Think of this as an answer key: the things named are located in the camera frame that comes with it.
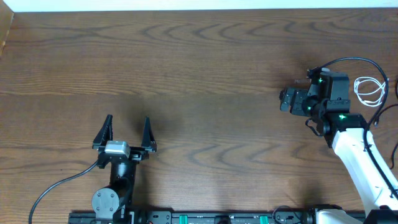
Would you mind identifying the white cable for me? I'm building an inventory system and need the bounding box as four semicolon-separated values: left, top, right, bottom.
353;77;389;108

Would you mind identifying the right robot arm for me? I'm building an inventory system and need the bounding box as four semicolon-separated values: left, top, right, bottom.
279;69;397;223

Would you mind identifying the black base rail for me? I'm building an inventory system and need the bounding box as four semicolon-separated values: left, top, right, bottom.
68;208;365;224

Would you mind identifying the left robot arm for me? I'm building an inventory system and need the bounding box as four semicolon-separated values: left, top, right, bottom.
91;114;157;223

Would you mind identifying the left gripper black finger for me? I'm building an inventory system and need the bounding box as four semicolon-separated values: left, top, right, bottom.
92;114;113;149
141;116;157;152

